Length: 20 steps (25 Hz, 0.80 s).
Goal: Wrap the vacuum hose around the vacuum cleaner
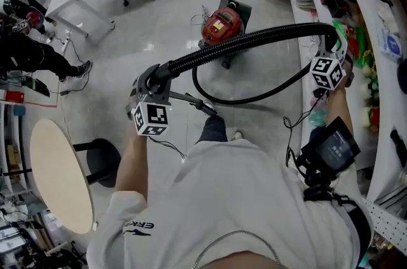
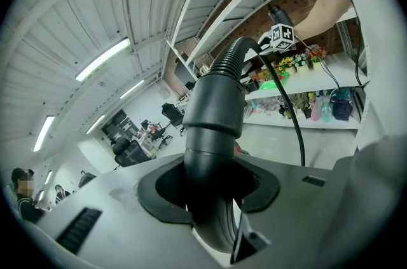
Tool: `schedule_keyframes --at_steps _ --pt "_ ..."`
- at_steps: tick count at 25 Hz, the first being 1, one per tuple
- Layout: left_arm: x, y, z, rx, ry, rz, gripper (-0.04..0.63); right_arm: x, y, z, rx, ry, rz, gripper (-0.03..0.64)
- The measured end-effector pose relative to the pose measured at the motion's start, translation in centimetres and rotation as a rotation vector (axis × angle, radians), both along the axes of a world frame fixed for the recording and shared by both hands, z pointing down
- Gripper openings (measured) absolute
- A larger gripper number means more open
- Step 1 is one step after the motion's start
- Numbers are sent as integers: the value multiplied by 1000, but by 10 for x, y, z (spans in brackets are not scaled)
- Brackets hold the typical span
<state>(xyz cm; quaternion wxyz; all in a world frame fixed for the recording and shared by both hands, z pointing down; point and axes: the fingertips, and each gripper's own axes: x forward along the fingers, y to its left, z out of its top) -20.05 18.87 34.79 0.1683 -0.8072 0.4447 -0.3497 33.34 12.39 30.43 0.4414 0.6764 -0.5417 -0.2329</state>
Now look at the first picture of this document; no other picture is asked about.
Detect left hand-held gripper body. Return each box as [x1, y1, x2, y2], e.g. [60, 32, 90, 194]
[126, 92, 174, 137]

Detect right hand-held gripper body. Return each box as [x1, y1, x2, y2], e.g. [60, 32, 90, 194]
[309, 50, 350, 91]

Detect metal wand with black nozzle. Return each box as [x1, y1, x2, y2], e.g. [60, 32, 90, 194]
[168, 90, 221, 118]

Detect black corrugated vacuum hose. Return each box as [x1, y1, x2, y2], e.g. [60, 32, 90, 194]
[144, 22, 339, 106]

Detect person's right forearm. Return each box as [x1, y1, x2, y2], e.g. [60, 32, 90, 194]
[326, 85, 353, 135]

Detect person's left forearm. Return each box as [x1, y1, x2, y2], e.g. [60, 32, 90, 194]
[113, 130, 149, 200]

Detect red vacuum cleaner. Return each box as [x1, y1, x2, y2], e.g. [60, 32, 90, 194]
[198, 6, 248, 70]

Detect green packet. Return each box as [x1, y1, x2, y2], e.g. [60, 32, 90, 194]
[332, 20, 367, 68]

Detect teal soft item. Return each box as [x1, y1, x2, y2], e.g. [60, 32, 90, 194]
[307, 108, 328, 129]

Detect artificial flowers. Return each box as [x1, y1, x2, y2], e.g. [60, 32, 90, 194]
[361, 50, 381, 134]

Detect dark blue trousers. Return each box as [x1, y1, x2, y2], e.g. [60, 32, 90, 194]
[195, 114, 229, 145]

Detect white metal shelf rack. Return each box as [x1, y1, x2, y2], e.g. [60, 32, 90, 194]
[286, 0, 407, 249]

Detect grey cloth dust bag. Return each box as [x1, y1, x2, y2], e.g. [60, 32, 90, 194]
[218, 0, 253, 31]

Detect black handheld tool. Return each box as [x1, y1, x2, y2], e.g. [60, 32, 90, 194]
[389, 128, 407, 169]

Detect round wooden table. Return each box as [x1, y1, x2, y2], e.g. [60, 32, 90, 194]
[29, 118, 121, 235]

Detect white t-shirt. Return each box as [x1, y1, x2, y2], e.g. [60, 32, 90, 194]
[85, 138, 373, 269]

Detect red box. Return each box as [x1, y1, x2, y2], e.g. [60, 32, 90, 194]
[5, 89, 26, 104]

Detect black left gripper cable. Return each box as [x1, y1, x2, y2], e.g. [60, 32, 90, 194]
[148, 136, 189, 163]

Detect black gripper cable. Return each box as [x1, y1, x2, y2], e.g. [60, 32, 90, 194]
[282, 88, 331, 169]
[148, 136, 189, 163]

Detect black floor cable with adapter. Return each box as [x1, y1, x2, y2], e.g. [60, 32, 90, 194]
[59, 38, 90, 96]

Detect grey cable with tie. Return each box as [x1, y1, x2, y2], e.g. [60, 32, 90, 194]
[190, 4, 213, 27]

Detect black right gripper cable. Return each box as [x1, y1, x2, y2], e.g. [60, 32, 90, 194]
[282, 88, 331, 169]

